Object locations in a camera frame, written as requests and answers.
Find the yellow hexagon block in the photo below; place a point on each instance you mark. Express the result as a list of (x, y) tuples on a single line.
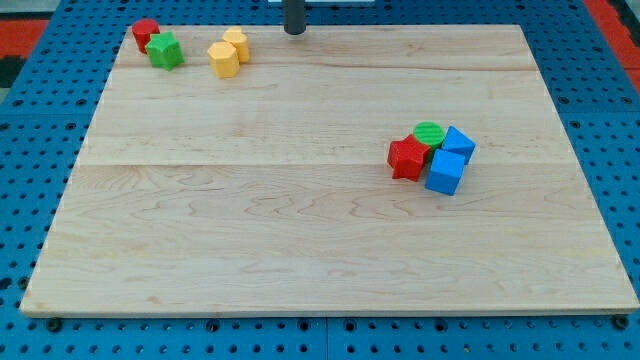
[(224, 59)]

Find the light wooden board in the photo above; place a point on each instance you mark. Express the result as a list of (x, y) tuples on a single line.
[(269, 194)]

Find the red star block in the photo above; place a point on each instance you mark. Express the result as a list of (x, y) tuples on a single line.
[(407, 158)]

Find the green cylinder block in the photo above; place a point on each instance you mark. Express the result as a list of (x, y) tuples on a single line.
[(429, 133)]

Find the blue cube block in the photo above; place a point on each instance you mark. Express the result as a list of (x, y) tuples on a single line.
[(445, 172)]

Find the blue triangle block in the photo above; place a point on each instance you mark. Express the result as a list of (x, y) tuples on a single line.
[(457, 142)]

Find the yellow heart block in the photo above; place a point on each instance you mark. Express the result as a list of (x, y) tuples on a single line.
[(236, 37)]

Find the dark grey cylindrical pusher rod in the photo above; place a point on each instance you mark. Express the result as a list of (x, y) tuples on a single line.
[(294, 16)]

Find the green star block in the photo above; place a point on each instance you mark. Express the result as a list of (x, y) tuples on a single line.
[(164, 51)]

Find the red cylinder block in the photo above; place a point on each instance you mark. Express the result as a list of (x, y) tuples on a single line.
[(142, 31)]

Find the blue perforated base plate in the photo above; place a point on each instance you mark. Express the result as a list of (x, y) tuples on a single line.
[(48, 110)]

